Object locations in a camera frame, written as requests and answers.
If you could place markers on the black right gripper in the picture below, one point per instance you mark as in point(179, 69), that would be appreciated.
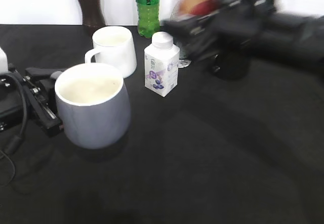
point(204, 35)

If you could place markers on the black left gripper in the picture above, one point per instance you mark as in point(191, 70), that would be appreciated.
point(38, 84)

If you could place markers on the grey mug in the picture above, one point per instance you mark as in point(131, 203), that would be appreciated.
point(93, 104)

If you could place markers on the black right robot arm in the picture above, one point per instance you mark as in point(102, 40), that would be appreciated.
point(286, 38)

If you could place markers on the green sprite bottle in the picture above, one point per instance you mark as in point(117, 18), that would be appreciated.
point(148, 17)

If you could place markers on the white mug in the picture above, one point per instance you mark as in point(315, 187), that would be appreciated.
point(114, 45)

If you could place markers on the white purple milk carton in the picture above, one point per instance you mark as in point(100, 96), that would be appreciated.
point(161, 59)

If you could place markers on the dark cola bottle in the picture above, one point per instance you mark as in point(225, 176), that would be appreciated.
point(92, 16)

